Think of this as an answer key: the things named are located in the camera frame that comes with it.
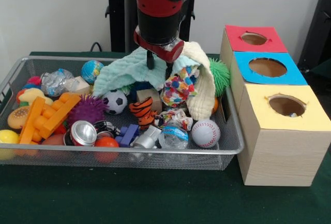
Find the orange tiger plush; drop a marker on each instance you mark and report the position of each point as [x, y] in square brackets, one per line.
[142, 112]

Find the colourful polka dot cloth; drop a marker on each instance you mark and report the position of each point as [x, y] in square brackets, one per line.
[178, 89]
[293, 115]

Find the pale yellow waffle cloth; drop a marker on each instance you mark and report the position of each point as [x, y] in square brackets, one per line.
[204, 89]

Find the mint green waffle cloth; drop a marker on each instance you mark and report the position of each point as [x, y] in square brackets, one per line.
[124, 71]

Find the purple spiky ball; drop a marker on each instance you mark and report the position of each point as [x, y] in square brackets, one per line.
[86, 110]

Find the dark green table cloth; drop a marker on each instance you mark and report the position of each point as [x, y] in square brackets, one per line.
[129, 198]
[323, 75]

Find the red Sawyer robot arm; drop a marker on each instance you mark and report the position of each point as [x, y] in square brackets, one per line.
[157, 24]

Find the shallow mesh bin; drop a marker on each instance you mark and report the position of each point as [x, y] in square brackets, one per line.
[155, 160]

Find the white baseball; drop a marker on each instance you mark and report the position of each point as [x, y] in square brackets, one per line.
[207, 133]

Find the black white soccer ball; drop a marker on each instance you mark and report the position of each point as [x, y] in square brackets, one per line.
[115, 102]

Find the orange plastic block toy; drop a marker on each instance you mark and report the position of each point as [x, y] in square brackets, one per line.
[51, 120]

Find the crushed clear water bottle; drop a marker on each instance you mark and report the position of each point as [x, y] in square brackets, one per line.
[173, 136]

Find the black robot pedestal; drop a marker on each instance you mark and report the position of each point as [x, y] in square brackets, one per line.
[119, 27]

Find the wooden box with three holes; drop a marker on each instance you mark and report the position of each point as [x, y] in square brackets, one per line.
[284, 156]

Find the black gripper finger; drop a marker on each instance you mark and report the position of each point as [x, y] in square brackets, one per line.
[150, 59]
[168, 70]

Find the green spiky rubber ball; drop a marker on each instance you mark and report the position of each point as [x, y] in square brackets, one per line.
[221, 76]

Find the crushed soda can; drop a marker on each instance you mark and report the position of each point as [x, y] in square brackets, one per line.
[82, 133]

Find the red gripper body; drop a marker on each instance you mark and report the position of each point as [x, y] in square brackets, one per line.
[160, 50]

